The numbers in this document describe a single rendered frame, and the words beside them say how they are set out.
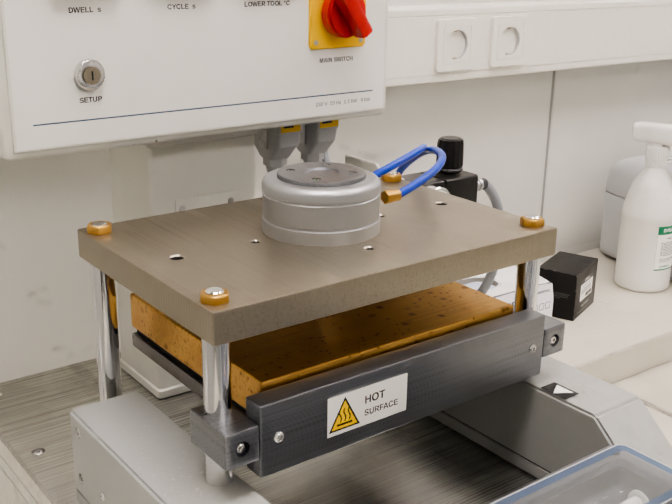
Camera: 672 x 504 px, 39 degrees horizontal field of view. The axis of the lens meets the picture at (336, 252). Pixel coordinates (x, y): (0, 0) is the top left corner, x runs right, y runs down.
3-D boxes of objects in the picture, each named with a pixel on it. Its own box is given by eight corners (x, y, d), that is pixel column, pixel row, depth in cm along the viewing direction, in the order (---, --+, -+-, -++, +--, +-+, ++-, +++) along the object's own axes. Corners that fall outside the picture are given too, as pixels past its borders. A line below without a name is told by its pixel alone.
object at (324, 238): (51, 324, 70) (36, 153, 66) (375, 250, 88) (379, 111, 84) (216, 466, 52) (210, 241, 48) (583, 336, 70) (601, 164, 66)
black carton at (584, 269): (532, 312, 134) (536, 266, 132) (554, 294, 141) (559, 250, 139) (573, 321, 131) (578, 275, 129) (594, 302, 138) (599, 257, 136)
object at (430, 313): (132, 345, 67) (124, 216, 64) (374, 283, 80) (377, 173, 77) (263, 447, 54) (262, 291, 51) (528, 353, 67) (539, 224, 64)
